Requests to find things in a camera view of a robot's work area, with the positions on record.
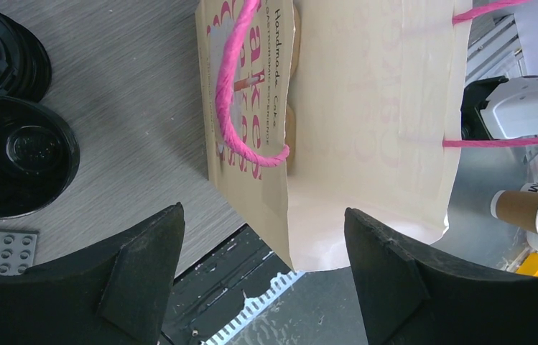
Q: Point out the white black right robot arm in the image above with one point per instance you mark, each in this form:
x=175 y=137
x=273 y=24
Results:
x=499 y=112

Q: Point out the yellow toy block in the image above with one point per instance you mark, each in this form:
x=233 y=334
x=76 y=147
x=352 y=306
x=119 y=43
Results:
x=529 y=266

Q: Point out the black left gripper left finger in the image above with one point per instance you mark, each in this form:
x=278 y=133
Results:
x=115 y=291

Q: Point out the pink cakes paper bag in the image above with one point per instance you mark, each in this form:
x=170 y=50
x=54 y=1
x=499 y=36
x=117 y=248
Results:
x=313 y=107

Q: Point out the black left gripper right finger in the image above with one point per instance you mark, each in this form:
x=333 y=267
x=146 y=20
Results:
x=412 y=293

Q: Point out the black cup stack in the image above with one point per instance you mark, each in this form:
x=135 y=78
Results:
x=39 y=157

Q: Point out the black lid stack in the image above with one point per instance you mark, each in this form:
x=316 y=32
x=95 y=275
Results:
x=25 y=66

